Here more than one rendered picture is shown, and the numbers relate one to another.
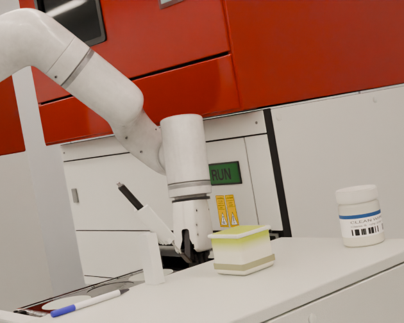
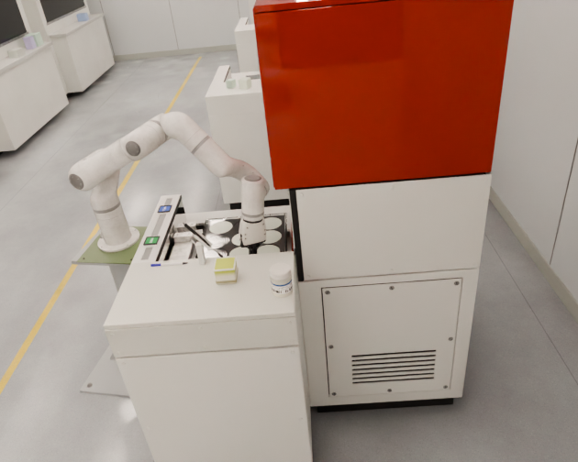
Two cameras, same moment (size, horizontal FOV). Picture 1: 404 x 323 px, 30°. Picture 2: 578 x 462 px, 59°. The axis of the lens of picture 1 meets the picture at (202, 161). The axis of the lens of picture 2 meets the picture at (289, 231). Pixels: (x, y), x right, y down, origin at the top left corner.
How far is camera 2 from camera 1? 1.47 m
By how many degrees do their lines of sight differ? 49
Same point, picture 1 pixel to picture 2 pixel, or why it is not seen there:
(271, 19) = (305, 140)
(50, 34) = (180, 133)
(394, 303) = (258, 332)
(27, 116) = not seen: outside the picture
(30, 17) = (172, 122)
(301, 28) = (330, 145)
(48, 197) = not seen: hidden behind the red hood
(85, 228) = not seen: hidden behind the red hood
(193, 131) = (250, 192)
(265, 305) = (175, 319)
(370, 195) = (277, 278)
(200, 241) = (247, 241)
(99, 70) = (204, 153)
